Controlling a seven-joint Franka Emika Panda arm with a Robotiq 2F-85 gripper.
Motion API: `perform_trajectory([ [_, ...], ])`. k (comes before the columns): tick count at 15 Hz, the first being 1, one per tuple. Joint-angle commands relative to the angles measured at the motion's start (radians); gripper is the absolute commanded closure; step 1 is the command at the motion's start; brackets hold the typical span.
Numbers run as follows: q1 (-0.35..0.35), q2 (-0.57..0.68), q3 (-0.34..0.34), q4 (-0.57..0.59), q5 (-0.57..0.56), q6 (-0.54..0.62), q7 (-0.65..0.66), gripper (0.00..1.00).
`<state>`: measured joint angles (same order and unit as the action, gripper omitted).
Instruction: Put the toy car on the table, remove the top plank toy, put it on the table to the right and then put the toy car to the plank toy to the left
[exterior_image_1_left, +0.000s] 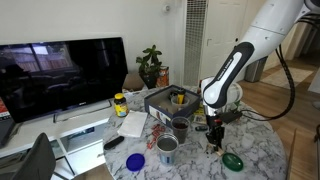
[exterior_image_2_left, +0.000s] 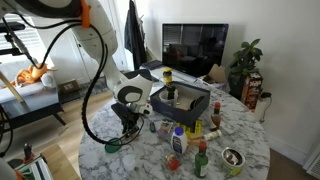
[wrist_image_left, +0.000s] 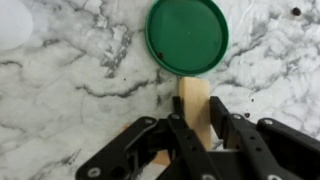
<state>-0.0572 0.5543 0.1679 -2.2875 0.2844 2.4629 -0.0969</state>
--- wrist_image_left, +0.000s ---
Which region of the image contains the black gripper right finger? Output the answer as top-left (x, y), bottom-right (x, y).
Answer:
top-left (209, 96), bottom-right (320, 180)

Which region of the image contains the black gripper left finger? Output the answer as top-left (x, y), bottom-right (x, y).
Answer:
top-left (75, 96), bottom-right (221, 180)

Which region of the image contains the pale wooden plank toy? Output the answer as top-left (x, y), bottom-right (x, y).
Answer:
top-left (178, 76), bottom-right (213, 151)

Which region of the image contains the green plastic lid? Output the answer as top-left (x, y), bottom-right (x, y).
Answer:
top-left (145, 0), bottom-right (230, 77)

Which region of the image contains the small white plastic cup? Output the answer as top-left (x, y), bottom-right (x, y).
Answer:
top-left (0, 0), bottom-right (35, 52)

